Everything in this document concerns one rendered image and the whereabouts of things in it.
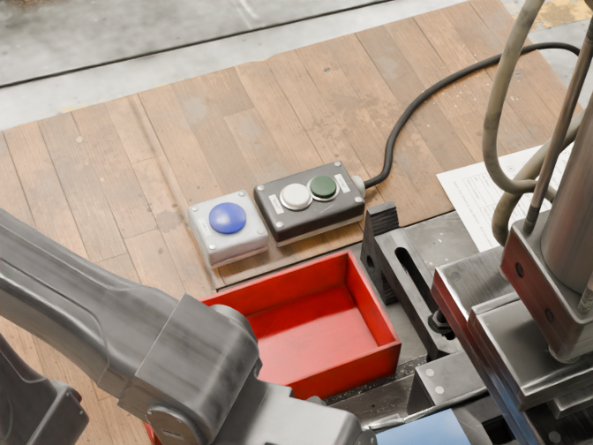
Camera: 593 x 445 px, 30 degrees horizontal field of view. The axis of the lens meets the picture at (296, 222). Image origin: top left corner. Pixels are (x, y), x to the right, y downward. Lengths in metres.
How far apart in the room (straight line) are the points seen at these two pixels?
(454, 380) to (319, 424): 0.33
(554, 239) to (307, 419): 0.20
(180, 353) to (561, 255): 0.25
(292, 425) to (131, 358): 0.11
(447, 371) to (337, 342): 0.15
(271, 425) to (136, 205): 0.56
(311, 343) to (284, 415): 0.41
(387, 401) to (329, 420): 0.40
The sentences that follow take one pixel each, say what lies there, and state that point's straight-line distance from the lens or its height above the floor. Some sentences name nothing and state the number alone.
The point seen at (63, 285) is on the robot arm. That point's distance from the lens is 0.69.
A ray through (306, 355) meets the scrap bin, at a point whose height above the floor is 0.90.
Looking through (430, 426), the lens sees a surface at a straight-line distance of 1.00.
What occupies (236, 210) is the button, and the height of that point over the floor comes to 0.94.
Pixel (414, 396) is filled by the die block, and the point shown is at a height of 0.94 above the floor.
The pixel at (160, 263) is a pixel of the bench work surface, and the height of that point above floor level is 0.90.
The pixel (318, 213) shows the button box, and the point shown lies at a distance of 1.19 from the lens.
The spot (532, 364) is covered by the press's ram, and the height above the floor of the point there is 1.18.
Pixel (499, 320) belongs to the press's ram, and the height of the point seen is 1.18.
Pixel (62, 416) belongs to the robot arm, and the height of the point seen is 1.05.
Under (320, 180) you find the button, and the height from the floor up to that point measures 0.94.
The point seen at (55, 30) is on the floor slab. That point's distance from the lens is 2.76.
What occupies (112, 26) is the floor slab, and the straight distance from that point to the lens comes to 2.75.
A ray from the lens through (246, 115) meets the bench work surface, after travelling 1.31.
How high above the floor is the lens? 1.87
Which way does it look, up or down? 53 degrees down
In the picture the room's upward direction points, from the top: 3 degrees clockwise
